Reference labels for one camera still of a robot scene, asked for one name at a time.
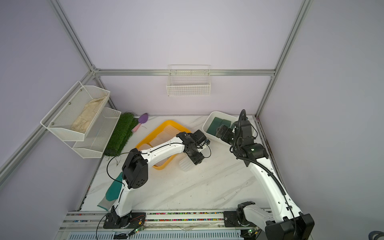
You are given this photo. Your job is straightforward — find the clear ribbed pencil case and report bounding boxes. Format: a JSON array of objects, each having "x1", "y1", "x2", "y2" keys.
[
  {"x1": 159, "y1": 125, "x2": 181, "y2": 138},
  {"x1": 179, "y1": 157, "x2": 196, "y2": 172},
  {"x1": 149, "y1": 135, "x2": 173, "y2": 147}
]

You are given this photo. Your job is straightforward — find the green pencil case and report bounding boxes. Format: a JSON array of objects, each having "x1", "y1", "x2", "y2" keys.
[
  {"x1": 221, "y1": 119, "x2": 232, "y2": 129},
  {"x1": 207, "y1": 117, "x2": 222, "y2": 136}
]

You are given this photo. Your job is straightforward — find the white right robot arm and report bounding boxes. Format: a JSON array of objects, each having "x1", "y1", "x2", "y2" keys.
[{"x1": 216, "y1": 120, "x2": 315, "y2": 240}]

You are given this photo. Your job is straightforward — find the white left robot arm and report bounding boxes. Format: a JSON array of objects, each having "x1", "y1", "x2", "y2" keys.
[{"x1": 103, "y1": 130, "x2": 210, "y2": 229}]

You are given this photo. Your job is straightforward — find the yellow plastic storage box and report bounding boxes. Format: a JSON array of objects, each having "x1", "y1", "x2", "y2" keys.
[{"x1": 136, "y1": 120, "x2": 191, "y2": 171}]

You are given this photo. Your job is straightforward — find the white plastic storage box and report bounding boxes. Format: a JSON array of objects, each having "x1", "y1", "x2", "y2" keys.
[{"x1": 203, "y1": 110, "x2": 258, "y2": 146}]

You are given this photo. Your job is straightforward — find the purple pink toy shovel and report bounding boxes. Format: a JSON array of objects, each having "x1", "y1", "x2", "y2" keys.
[{"x1": 132, "y1": 113, "x2": 149, "y2": 133}]

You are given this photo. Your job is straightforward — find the green artificial grass roll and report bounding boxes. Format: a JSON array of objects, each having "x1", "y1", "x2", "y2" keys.
[{"x1": 104, "y1": 113, "x2": 139, "y2": 157}]

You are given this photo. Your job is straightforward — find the green rubber glove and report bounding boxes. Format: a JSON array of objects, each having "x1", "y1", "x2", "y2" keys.
[{"x1": 97, "y1": 172, "x2": 123, "y2": 211}]

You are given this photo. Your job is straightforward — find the beige cloth in shelf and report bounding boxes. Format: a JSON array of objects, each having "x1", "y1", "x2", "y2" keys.
[{"x1": 71, "y1": 97, "x2": 106, "y2": 134}]

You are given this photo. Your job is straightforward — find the white wire wall basket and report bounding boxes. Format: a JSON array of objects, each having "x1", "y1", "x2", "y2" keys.
[{"x1": 166, "y1": 65, "x2": 211, "y2": 97}]

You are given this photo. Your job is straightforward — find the white mesh wall shelf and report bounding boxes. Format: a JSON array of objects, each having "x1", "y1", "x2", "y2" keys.
[{"x1": 41, "y1": 82, "x2": 121, "y2": 159}]

